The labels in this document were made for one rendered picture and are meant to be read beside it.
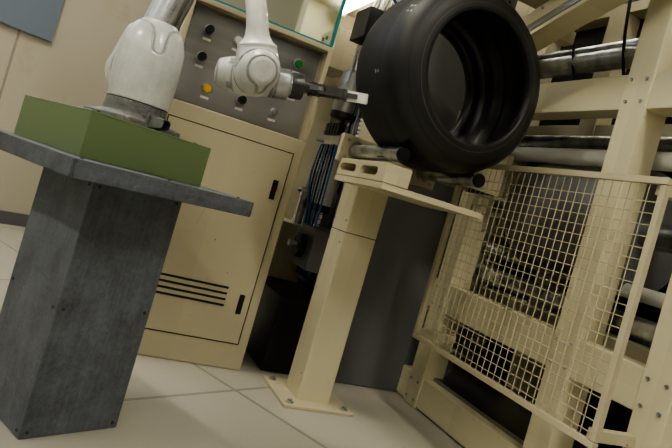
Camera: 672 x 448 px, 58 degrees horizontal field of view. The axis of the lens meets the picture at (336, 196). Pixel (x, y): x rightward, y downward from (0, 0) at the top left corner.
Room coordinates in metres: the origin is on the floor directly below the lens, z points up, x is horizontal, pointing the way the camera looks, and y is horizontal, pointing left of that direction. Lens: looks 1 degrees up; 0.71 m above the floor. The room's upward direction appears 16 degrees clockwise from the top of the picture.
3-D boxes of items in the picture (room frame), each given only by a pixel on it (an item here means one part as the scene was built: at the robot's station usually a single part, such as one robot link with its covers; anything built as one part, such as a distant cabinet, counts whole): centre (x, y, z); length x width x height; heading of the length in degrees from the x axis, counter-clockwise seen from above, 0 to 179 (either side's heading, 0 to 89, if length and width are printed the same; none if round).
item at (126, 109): (1.53, 0.53, 0.78); 0.22 x 0.18 x 0.06; 56
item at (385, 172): (1.95, -0.09, 0.84); 0.36 x 0.09 x 0.06; 23
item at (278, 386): (2.23, -0.10, 0.01); 0.27 x 0.27 x 0.02; 23
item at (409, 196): (2.00, -0.22, 0.80); 0.37 x 0.36 x 0.02; 113
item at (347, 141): (2.16, -0.15, 0.90); 0.40 x 0.03 x 0.10; 113
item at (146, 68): (1.56, 0.56, 0.92); 0.18 x 0.16 x 0.22; 28
